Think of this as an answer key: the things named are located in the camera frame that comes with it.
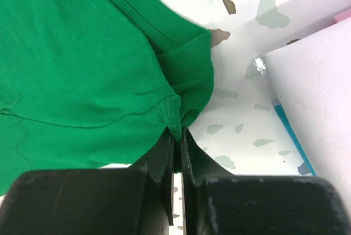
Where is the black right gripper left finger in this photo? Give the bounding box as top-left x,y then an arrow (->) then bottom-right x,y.
129,132 -> 175,226

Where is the teal folded t-shirt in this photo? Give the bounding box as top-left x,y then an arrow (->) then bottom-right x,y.
274,103 -> 316,176

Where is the white folded t-shirt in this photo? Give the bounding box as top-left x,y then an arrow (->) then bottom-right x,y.
263,19 -> 351,189

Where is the green t-shirt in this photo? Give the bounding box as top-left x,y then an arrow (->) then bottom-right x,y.
1,0 -> 214,195

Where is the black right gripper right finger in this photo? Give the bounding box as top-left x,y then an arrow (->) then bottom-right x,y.
180,128 -> 234,234

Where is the pink folded t-shirt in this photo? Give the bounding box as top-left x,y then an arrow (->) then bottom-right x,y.
333,9 -> 351,23

